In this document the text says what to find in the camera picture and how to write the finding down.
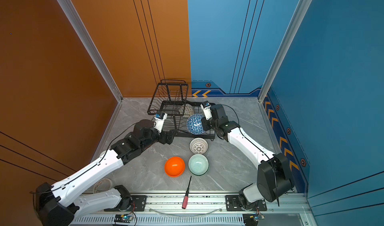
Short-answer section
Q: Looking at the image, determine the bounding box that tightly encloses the blue triangle patterned bowl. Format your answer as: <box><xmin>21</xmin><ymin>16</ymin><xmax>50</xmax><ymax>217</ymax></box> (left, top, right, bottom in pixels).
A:
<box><xmin>187</xmin><ymin>114</ymin><xmax>205</xmax><ymax>135</ymax></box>

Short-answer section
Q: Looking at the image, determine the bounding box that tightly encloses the beige brown patterned bowl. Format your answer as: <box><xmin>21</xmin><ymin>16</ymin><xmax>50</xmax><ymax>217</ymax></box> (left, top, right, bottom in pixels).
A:
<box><xmin>179</xmin><ymin>104</ymin><xmax>195</xmax><ymax>118</ymax></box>

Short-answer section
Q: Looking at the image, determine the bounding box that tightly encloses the orange bowl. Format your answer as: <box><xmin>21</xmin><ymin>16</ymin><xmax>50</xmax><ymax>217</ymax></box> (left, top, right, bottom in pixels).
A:
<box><xmin>164</xmin><ymin>157</ymin><xmax>185</xmax><ymax>178</ymax></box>

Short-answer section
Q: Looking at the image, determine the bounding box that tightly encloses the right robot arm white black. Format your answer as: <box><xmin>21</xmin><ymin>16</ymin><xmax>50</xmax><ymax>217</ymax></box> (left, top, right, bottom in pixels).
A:
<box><xmin>201</xmin><ymin>101</ymin><xmax>295</xmax><ymax>211</ymax></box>

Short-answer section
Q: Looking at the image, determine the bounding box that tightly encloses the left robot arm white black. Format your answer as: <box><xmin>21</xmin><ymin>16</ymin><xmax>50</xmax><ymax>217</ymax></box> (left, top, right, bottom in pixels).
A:
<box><xmin>34</xmin><ymin>120</ymin><xmax>177</xmax><ymax>226</ymax></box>

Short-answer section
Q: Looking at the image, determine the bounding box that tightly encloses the white maroon patterned bowl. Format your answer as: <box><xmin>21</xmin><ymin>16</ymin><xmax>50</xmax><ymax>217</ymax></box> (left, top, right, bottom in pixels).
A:
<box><xmin>189</xmin><ymin>138</ymin><xmax>209</xmax><ymax>154</ymax></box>

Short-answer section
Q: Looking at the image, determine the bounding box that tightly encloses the mint green bowl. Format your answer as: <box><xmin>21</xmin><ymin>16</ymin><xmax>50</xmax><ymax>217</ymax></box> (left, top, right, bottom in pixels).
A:
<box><xmin>188</xmin><ymin>154</ymin><xmax>209</xmax><ymax>176</ymax></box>

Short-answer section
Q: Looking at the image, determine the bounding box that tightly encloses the white tape roll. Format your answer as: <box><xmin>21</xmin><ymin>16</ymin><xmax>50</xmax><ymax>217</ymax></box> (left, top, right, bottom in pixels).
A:
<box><xmin>93</xmin><ymin>178</ymin><xmax>114</xmax><ymax>194</ymax></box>

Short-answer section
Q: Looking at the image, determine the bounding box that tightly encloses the green circuit board left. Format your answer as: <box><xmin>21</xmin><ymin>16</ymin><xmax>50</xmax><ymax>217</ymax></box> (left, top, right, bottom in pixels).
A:
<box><xmin>114</xmin><ymin>214</ymin><xmax>135</xmax><ymax>224</ymax></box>

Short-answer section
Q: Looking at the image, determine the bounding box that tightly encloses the circuit board right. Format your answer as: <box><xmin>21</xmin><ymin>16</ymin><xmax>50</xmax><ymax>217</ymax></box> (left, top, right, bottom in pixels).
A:
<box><xmin>243</xmin><ymin>211</ymin><xmax>265</xmax><ymax>226</ymax></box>

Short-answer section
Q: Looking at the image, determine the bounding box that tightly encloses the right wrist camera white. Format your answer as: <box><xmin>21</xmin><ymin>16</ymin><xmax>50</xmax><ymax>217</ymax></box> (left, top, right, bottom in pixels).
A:
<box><xmin>201</xmin><ymin>101</ymin><xmax>212</xmax><ymax>120</ymax></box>

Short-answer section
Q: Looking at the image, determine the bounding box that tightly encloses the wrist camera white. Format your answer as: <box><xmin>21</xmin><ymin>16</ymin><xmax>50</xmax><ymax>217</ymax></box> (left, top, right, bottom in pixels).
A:
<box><xmin>154</xmin><ymin>111</ymin><xmax>168</xmax><ymax>133</ymax></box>
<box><xmin>201</xmin><ymin>101</ymin><xmax>212</xmax><ymax>120</ymax></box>

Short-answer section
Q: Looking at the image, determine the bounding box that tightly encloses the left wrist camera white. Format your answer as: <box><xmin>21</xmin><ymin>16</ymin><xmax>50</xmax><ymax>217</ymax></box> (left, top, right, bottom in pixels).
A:
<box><xmin>154</xmin><ymin>111</ymin><xmax>168</xmax><ymax>133</ymax></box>

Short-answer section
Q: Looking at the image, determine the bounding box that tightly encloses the black wire dish rack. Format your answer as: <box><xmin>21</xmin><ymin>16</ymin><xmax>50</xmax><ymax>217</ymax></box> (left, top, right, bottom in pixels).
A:
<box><xmin>147</xmin><ymin>80</ymin><xmax>216</xmax><ymax>141</ymax></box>

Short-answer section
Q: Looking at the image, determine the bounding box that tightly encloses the red handled screwdriver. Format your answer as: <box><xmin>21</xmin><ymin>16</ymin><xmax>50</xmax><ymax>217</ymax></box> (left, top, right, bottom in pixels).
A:
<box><xmin>182</xmin><ymin>176</ymin><xmax>192</xmax><ymax>210</ymax></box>

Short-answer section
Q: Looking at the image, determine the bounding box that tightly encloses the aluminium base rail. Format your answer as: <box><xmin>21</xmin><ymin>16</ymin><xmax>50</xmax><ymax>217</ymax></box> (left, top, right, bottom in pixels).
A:
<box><xmin>72</xmin><ymin>191</ymin><xmax>317</xmax><ymax>226</ymax></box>

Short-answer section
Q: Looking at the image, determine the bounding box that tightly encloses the clear cable loop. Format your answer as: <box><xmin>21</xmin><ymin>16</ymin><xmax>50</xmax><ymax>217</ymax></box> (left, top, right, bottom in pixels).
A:
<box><xmin>148</xmin><ymin>207</ymin><xmax>224</xmax><ymax>218</ymax></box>

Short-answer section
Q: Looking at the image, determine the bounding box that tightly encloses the aluminium corner post left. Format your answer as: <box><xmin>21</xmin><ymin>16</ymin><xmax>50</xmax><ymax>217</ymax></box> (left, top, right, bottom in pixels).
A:
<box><xmin>57</xmin><ymin>0</ymin><xmax>124</xmax><ymax>103</ymax></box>

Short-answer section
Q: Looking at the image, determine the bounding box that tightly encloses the aluminium corner post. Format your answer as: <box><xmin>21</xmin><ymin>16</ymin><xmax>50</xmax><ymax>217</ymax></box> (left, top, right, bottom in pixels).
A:
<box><xmin>57</xmin><ymin>0</ymin><xmax>124</xmax><ymax>103</ymax></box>
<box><xmin>258</xmin><ymin>0</ymin><xmax>313</xmax><ymax>103</ymax></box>

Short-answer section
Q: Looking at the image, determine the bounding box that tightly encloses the aluminium corner post right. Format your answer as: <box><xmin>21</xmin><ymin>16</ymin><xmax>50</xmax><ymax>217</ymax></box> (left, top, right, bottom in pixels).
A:
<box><xmin>258</xmin><ymin>0</ymin><xmax>313</xmax><ymax>103</ymax></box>

